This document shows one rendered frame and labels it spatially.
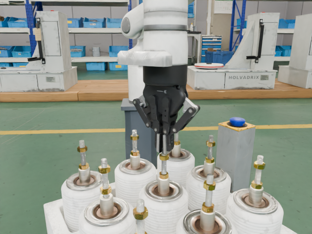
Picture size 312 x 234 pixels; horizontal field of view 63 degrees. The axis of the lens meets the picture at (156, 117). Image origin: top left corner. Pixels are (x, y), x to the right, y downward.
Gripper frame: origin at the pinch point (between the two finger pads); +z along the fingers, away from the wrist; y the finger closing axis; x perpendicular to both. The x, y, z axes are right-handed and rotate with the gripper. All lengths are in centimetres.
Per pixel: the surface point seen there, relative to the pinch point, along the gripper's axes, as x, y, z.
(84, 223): 14.7, 5.7, 10.3
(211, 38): -521, 197, -27
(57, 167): -23, 69, 35
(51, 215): 11.3, 20.5, 17.2
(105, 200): 11.5, 4.1, 7.3
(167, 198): 2.2, -2.1, 9.9
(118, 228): 12.4, 0.7, 10.4
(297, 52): -278, 5, -8
